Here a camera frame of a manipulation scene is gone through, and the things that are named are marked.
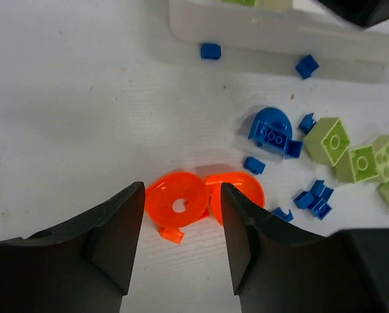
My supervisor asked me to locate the small blue lego brick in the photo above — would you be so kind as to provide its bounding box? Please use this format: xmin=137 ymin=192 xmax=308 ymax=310
xmin=293 ymin=191 xmax=315 ymax=209
xmin=243 ymin=156 xmax=266 ymax=175
xmin=271 ymin=207 xmax=294 ymax=222
xmin=200 ymin=42 xmax=221 ymax=60
xmin=298 ymin=113 xmax=317 ymax=134
xmin=295 ymin=55 xmax=320 ymax=80
xmin=310 ymin=179 xmax=334 ymax=202
xmin=311 ymin=199 xmax=332 ymax=220

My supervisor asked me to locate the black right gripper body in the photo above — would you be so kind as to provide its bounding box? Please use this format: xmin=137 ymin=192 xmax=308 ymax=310
xmin=318 ymin=0 xmax=389 ymax=28

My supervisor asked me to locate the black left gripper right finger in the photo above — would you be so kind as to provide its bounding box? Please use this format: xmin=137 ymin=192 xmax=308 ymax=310
xmin=221 ymin=183 xmax=389 ymax=312

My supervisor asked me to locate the orange dish lego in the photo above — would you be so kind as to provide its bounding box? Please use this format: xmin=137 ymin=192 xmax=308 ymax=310
xmin=145 ymin=171 xmax=209 ymax=229
xmin=205 ymin=171 xmax=266 ymax=225

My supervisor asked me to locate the small orange lego brick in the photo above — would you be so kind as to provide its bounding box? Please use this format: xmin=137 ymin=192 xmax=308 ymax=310
xmin=159 ymin=227 xmax=185 ymax=245

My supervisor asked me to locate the white sorting tray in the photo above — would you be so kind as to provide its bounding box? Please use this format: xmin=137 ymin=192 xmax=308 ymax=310
xmin=169 ymin=1 xmax=389 ymax=63

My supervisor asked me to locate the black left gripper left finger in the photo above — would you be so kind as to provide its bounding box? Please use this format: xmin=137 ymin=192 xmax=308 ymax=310
xmin=0 ymin=182 xmax=145 ymax=312

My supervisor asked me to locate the light green lego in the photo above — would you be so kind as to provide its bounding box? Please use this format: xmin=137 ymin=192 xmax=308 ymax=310
xmin=221 ymin=0 xmax=257 ymax=7

